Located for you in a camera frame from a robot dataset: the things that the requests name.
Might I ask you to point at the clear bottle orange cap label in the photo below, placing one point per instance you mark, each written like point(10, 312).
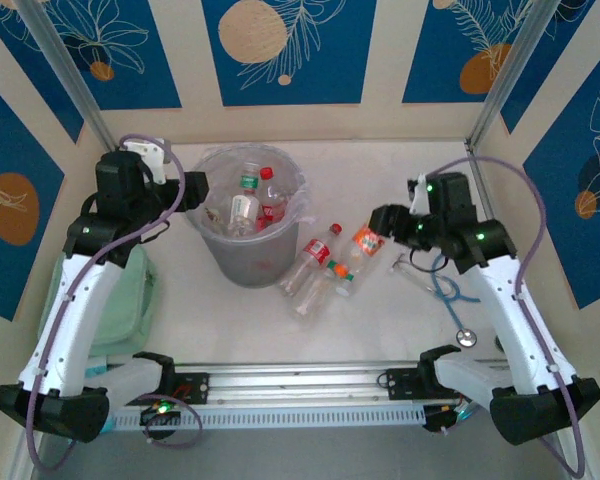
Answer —
point(369, 241)

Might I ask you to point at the white green label bottle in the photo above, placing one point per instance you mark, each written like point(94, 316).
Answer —
point(242, 207)

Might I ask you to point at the small green label bottle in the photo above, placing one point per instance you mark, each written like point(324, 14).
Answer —
point(250, 182)

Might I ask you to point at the clear bottle red cap label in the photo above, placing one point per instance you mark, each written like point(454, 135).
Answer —
point(270, 195)
point(316, 251)

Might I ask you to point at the clear bottle white cap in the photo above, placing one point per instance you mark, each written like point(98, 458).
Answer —
point(345, 290)

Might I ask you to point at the clear plastic bin liner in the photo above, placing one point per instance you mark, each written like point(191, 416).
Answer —
point(305, 200)

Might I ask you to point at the grey plastic bin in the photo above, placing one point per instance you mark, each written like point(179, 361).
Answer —
point(255, 260)

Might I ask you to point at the clear bottle green cap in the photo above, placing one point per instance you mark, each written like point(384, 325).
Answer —
point(312, 295)

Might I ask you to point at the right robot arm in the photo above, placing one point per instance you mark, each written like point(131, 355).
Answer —
point(510, 310)

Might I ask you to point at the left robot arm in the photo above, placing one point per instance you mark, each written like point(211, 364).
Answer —
point(70, 325)

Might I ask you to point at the blue stethoscope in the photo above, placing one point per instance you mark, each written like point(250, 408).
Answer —
point(466, 338)

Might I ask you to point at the mint green tray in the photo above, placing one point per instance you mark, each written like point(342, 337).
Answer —
point(130, 310)

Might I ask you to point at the light blue wipes packet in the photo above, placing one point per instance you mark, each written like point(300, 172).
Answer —
point(98, 368)

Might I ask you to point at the black controller board green light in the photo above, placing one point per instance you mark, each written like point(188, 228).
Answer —
point(160, 412)
point(440, 419)

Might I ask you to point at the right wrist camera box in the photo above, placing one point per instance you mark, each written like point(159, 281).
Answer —
point(419, 197)

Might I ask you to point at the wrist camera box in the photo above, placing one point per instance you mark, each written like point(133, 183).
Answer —
point(147, 152)
point(419, 197)

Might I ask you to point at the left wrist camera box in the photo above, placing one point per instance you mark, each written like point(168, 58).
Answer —
point(147, 152)

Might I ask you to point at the aluminium frame post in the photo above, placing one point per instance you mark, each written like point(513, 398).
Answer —
point(65, 65)
point(515, 65)

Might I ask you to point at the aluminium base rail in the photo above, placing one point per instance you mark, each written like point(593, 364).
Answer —
point(300, 382)

